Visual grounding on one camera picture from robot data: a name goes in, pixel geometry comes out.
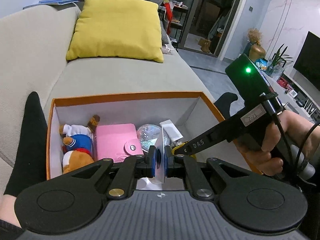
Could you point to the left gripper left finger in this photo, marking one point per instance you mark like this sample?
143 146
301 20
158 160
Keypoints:
130 171

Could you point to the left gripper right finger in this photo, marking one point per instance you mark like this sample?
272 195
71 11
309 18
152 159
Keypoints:
189 170

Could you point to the pink wallet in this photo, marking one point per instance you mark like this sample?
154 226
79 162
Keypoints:
117 142

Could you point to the round glitter compact mirror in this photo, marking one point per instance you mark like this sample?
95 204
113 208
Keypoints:
148 135

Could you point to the brown plush toy blue shirt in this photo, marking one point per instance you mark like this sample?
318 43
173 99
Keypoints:
78 143

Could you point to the yellow tape measure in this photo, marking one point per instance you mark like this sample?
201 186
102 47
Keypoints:
184 148

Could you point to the right black sock foot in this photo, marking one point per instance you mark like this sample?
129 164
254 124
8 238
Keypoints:
223 103

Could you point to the black sock foot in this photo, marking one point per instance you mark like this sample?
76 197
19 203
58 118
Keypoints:
30 164
223 103

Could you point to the orange cardboard box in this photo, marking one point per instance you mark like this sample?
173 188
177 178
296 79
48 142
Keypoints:
192 112

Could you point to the white tv cabinet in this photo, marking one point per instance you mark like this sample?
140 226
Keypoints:
298 104

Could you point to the green potted plant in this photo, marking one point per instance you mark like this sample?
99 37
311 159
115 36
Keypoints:
279 62

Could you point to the gold vase dried flowers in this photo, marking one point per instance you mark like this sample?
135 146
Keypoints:
256 50

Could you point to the black television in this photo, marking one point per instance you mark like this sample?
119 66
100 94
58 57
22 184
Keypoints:
307 62

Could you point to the left black sock foot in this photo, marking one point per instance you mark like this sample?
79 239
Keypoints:
30 164

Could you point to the yellow cushion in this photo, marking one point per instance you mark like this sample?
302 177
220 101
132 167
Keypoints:
117 28

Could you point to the left leg black trousers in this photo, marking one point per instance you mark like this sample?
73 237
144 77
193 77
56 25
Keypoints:
10 226

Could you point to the beige sofa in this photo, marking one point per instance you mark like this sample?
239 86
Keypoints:
34 44

